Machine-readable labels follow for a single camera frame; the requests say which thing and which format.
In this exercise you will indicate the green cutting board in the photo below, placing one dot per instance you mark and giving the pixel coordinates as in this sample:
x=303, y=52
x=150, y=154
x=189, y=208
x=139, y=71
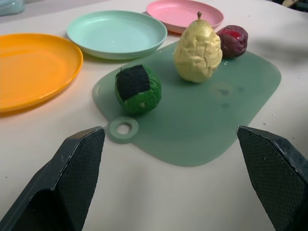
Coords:
x=192, y=113

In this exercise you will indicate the orange plate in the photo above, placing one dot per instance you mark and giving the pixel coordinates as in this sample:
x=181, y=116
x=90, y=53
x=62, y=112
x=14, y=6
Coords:
x=33, y=69

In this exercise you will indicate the pink plate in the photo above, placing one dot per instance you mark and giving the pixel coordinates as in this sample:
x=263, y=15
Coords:
x=183, y=13

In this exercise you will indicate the pale blue container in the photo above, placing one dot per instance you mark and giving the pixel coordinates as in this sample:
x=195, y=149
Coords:
x=10, y=6

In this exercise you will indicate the green round fruit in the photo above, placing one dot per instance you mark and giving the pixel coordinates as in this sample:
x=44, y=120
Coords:
x=144, y=96

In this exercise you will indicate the yellow pear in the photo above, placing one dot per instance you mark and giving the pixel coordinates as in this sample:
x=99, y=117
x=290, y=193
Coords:
x=198, y=53

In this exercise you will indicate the mint green plate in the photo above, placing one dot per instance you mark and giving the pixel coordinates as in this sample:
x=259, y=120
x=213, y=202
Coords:
x=115, y=33

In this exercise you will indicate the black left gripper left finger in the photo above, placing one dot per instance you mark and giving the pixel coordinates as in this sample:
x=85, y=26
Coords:
x=60, y=183

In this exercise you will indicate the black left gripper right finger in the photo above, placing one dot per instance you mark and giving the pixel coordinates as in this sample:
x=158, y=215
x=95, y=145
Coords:
x=276, y=178

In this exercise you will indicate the dark red round fruit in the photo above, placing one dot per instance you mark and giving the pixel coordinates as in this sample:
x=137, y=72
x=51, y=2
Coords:
x=234, y=44

